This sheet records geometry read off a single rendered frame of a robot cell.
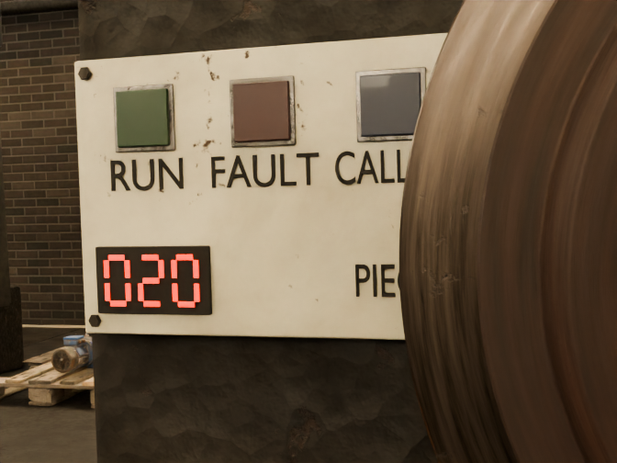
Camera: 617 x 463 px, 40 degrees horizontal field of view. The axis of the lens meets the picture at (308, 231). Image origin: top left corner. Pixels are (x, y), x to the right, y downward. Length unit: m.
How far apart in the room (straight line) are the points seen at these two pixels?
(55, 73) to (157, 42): 7.11
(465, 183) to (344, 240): 0.16
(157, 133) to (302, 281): 0.13
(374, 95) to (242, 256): 0.13
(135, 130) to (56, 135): 7.09
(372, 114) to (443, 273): 0.16
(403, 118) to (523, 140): 0.16
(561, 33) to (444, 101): 0.06
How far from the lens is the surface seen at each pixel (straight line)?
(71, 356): 4.91
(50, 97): 7.70
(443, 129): 0.37
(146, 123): 0.55
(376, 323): 0.52
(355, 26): 0.54
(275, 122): 0.52
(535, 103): 0.35
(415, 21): 0.53
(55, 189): 7.64
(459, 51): 0.37
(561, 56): 0.35
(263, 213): 0.53
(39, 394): 4.94
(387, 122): 0.50
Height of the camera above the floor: 1.15
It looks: 3 degrees down
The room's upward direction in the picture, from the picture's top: 2 degrees counter-clockwise
